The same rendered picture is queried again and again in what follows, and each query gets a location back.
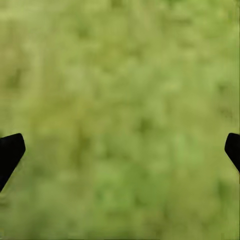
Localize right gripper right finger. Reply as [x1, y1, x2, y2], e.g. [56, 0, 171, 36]
[224, 132, 240, 172]

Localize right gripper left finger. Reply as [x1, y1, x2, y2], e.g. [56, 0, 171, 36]
[0, 133, 26, 192]

